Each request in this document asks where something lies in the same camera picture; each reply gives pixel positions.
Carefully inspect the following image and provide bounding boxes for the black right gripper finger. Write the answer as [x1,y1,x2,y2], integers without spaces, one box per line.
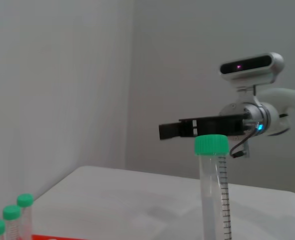
[158,117,197,141]

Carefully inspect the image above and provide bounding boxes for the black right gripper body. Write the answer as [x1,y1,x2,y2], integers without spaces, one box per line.
[195,113,249,138]

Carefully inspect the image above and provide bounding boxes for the orange test tube rack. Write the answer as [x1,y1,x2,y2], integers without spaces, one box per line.
[31,234,90,240]

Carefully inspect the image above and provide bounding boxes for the dark right wrist cable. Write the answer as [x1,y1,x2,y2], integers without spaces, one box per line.
[229,128,254,159]

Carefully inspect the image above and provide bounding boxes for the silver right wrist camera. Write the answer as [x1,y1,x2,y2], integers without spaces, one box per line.
[219,52,285,102]

